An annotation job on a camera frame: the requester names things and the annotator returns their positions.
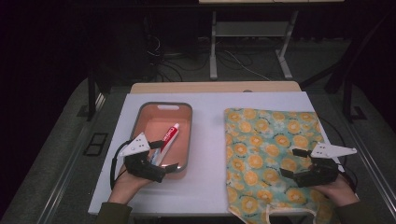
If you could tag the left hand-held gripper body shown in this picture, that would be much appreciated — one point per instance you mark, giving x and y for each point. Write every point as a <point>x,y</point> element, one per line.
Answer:
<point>137,146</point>

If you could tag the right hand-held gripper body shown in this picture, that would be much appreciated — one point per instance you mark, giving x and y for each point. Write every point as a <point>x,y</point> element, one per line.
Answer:
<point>320,174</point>

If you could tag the pale blue white item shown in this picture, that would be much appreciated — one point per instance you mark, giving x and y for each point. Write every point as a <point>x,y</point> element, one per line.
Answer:
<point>154,157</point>

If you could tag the red white toothpaste tube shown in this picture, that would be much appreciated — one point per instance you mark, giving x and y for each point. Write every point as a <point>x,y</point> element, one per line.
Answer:
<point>169,137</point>

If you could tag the orange basin with grey rim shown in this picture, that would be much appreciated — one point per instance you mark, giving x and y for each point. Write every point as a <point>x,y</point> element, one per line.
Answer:
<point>152,124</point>

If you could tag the orange print fabric bag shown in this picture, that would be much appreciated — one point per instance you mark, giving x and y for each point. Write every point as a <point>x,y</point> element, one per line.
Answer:
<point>264,140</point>

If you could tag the person's right hand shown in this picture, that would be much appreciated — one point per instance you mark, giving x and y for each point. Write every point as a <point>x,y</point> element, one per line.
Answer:
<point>341,193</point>

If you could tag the person's left hand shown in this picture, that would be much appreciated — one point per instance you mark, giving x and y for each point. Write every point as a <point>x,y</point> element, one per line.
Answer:
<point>124,186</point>

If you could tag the white board mat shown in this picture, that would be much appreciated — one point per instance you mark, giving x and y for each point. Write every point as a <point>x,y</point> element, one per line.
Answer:
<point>205,155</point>

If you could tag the black floor socket plate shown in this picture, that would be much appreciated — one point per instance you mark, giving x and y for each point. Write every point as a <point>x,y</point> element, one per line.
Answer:
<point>96,144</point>

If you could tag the black metal stand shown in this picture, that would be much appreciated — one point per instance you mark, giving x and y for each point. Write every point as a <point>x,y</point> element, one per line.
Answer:
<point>91,96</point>
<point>348,99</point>

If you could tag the metal floor rail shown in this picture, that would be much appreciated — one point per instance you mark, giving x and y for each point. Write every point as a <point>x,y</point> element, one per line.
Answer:
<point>373,168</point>
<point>65,174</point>

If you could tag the white metal desk frame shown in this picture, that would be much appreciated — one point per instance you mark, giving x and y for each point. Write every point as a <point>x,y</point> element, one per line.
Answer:
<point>249,28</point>

